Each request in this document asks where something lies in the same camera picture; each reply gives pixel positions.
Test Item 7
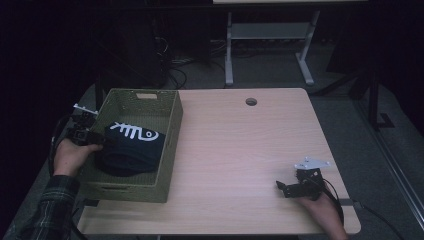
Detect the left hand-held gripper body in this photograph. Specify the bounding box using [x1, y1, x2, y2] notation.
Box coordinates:
[65, 103, 99, 147]

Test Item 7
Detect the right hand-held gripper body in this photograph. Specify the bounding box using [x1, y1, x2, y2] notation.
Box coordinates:
[287, 157, 331, 200]

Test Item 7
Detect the dark navy printed shirt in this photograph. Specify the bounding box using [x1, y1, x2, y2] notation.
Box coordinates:
[94, 121, 167, 178]

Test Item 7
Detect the green woven basket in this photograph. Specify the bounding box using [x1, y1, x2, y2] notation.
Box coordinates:
[77, 87, 184, 204]

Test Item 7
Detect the black metal stand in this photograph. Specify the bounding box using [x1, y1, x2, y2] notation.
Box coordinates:
[313, 66, 396, 131]

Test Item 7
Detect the white standing desk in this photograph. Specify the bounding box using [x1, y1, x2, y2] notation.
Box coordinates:
[212, 0, 368, 87]

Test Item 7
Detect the right hand-held gripper cable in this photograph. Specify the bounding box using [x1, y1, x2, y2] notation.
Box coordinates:
[321, 178, 344, 224]

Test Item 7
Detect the black floor cable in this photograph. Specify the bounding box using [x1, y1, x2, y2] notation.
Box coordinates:
[352, 199, 405, 240]

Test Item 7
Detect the metal floor rail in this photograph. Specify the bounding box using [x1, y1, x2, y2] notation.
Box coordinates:
[353, 99, 424, 231]

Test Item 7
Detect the tangle of black cables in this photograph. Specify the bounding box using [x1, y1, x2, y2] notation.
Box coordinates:
[153, 19, 228, 89]

